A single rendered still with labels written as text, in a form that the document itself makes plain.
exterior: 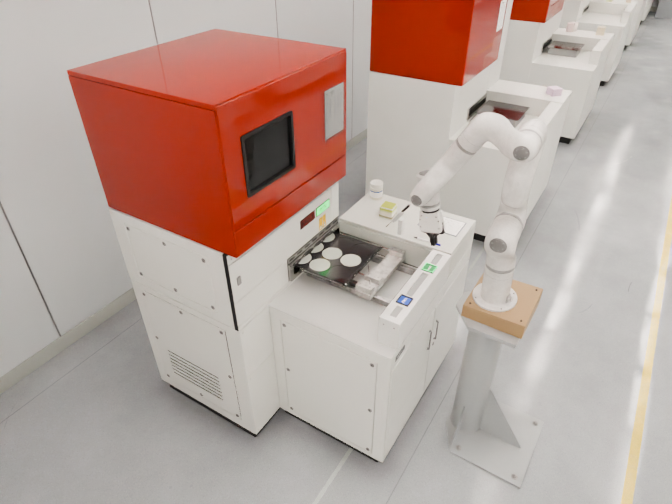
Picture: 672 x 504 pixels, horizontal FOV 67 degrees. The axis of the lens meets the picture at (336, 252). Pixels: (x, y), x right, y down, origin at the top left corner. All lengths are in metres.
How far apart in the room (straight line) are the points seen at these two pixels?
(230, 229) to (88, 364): 1.86
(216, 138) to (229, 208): 0.26
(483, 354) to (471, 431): 0.59
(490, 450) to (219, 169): 1.97
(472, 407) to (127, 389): 1.94
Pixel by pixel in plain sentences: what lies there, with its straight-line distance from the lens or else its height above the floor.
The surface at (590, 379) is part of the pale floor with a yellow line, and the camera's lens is 3.42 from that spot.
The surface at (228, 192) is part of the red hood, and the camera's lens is 1.80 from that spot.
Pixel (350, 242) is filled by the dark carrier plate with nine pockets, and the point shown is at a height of 0.90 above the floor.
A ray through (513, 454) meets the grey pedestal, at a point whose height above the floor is 0.01.
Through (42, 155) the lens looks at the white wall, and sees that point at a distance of 3.18.
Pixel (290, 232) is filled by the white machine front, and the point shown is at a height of 1.10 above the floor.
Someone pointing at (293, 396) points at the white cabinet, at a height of 0.24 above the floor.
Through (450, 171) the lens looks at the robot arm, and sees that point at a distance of 2.01.
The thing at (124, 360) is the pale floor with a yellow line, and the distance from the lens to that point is 3.45.
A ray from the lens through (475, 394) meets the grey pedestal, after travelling 2.68.
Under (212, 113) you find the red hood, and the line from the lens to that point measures 1.69.
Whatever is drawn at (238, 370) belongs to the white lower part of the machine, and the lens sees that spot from 2.45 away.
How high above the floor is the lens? 2.36
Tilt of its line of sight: 36 degrees down
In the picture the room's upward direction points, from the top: straight up
